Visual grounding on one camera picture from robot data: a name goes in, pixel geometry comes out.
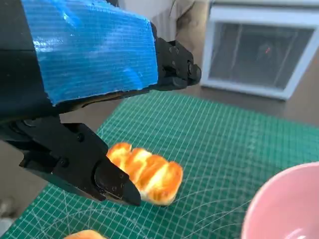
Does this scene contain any green cutting mat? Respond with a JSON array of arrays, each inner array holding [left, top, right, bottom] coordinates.
[[0, 89, 319, 239]]

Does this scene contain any round toy bread bun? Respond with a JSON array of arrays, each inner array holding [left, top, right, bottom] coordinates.
[[63, 229, 108, 239]]

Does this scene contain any pink bowl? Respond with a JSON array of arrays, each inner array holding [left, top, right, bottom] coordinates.
[[241, 161, 319, 239]]

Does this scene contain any small white mesh cabinet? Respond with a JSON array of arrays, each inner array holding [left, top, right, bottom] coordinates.
[[200, 0, 319, 100]]

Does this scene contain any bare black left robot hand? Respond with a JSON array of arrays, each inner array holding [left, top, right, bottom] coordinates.
[[0, 0, 202, 207]]

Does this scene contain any long orange toy bread loaf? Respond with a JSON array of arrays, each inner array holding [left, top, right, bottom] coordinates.
[[106, 142, 184, 206]]

